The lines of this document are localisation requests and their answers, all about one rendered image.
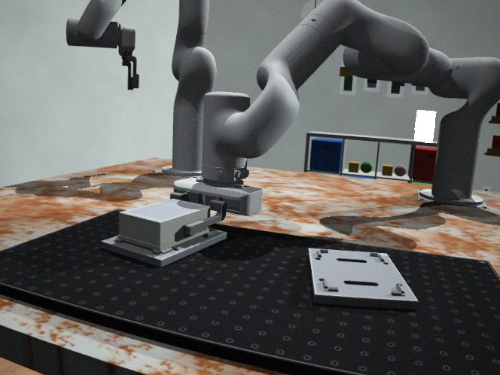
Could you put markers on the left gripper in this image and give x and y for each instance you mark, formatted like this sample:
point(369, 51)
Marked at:
point(234, 198)

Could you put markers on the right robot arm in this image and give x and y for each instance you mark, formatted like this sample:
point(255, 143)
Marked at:
point(194, 69)

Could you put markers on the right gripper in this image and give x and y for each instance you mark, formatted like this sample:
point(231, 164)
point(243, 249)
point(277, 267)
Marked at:
point(127, 44)

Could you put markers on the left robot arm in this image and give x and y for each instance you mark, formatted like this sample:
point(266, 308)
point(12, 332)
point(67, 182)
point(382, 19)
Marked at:
point(234, 131)

